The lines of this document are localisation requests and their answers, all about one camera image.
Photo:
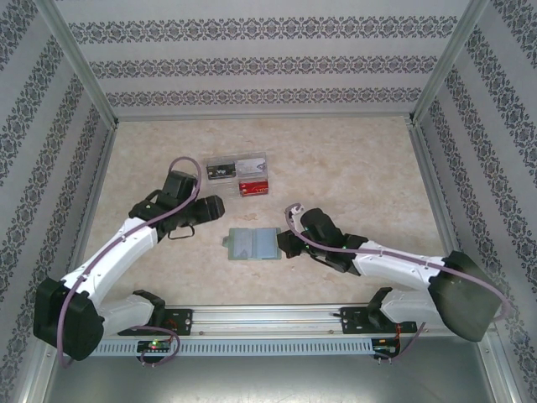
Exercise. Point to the aluminium frame post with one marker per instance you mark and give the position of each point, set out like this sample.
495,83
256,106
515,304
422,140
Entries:
446,63
83,63
501,369

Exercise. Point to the grey metal sheet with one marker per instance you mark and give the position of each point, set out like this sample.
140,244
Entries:
293,382

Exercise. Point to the black credit card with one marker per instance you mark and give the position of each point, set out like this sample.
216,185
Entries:
221,171

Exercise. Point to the circuit board with green light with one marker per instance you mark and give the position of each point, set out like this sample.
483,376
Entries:
155,346

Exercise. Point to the mint green leather card holder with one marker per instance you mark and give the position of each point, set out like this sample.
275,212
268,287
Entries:
251,245

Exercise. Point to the long aluminium base rail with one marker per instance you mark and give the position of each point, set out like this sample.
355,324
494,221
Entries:
268,321

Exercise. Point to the aluminium table side rail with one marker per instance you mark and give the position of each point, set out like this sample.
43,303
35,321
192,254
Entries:
432,189
90,210

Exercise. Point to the silver credit card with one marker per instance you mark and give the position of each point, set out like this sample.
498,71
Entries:
251,168

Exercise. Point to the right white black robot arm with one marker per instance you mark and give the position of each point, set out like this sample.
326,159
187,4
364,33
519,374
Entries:
394,273

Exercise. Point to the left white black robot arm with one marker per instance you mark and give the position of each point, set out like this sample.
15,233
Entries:
46,315

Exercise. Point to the small dark circuit board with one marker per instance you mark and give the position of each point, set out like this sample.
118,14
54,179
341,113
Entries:
386,349

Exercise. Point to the clear plastic organizer box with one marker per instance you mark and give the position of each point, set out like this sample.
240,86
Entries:
222,191

